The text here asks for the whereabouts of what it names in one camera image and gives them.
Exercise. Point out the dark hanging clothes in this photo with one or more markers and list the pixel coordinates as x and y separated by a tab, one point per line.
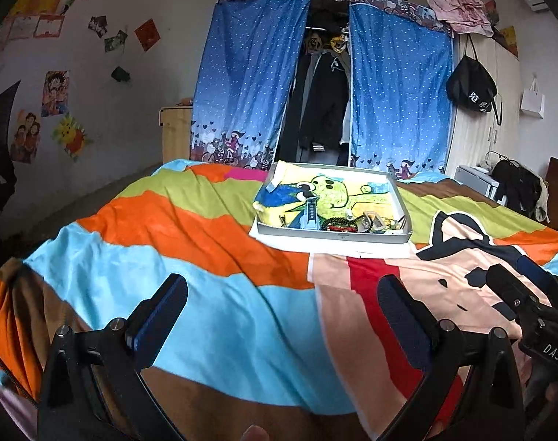
316	126

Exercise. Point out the blue dotted left curtain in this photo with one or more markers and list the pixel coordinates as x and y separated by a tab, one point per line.
244	81

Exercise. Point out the black clothes heap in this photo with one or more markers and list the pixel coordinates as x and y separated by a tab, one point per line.
524	191

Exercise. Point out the dark green wall hook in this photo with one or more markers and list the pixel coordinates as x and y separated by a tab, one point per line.
120	75

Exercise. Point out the white paper bag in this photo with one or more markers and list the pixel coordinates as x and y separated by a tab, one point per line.
533	101

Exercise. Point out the blue dotted curtain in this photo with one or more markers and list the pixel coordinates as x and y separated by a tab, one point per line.
244	81
401	115

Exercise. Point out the family cartoon poster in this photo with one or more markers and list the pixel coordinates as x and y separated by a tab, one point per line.
26	137

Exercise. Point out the clear square bangle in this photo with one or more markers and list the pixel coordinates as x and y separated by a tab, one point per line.
370	222

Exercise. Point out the black drawstring bag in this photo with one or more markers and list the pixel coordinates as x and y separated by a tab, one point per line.
471	87

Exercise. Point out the colourful cartoon bedspread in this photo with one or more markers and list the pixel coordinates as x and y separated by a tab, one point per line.
294	342

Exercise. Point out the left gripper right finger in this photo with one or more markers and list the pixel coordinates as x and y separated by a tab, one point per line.
491	404

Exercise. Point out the person left hand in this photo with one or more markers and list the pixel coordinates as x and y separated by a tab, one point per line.
255	433

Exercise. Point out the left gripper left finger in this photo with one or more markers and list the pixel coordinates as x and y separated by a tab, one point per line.
92	388

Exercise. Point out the grey jewelry tray box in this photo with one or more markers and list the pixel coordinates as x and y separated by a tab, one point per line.
334	229

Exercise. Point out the red square wall paper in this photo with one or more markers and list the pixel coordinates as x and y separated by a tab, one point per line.
147	35

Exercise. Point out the cartoon dinosaur towel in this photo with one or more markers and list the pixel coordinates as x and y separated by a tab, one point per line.
329	197

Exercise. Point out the certificates on wall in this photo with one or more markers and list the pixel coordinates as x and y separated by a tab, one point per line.
38	19

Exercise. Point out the yellow bear poster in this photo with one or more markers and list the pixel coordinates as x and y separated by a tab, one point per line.
71	136

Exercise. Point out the anime character poster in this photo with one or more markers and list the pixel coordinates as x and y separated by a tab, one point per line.
55	99

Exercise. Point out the pink clothes pile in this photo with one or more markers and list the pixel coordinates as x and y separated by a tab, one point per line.
463	16

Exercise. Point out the small wooden cabinet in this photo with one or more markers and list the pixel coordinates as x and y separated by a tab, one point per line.
175	123

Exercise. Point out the blue dotted right curtain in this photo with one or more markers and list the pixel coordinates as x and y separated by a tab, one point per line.
401	115

